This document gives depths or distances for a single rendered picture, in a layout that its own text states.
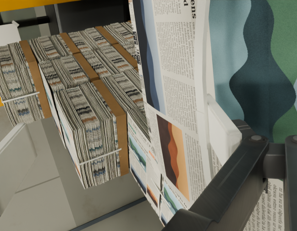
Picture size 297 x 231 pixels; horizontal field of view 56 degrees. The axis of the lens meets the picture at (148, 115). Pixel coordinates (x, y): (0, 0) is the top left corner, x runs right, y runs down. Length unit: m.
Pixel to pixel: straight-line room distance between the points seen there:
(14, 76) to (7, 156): 1.41
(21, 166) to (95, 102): 0.99
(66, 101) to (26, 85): 0.45
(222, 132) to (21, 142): 0.14
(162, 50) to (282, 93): 0.15
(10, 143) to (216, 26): 0.16
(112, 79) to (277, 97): 1.18
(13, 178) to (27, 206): 3.15
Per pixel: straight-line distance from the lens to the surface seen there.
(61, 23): 2.25
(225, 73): 0.21
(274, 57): 0.17
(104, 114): 1.12
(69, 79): 1.37
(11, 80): 1.61
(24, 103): 1.69
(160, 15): 0.28
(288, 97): 0.17
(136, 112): 1.12
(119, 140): 1.19
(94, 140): 1.14
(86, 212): 3.33
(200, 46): 0.18
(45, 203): 3.33
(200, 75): 0.19
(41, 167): 3.36
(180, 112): 0.28
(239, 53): 0.19
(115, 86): 1.28
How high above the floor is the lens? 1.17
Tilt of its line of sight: 22 degrees down
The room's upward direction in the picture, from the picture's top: 108 degrees counter-clockwise
